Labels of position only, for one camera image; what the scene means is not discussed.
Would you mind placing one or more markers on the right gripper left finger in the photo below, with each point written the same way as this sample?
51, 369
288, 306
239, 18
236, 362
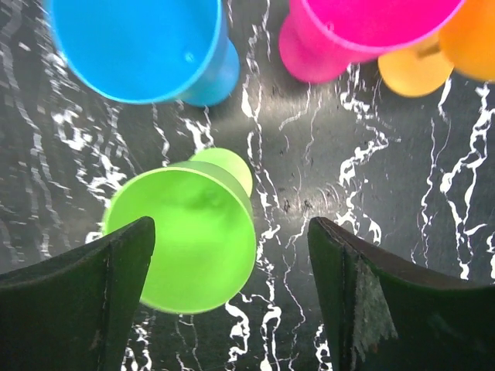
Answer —
74, 311

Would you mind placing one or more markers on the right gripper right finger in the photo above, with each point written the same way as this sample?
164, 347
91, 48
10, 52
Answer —
382, 312

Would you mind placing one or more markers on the green wine glass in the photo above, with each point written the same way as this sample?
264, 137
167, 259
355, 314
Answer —
205, 241

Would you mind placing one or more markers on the blue wine glass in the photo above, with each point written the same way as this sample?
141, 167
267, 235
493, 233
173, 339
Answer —
143, 52

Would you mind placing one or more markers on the pink wine glass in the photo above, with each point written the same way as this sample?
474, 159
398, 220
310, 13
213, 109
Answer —
319, 39

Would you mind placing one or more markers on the orange wine glass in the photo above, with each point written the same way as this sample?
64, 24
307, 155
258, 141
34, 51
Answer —
465, 45

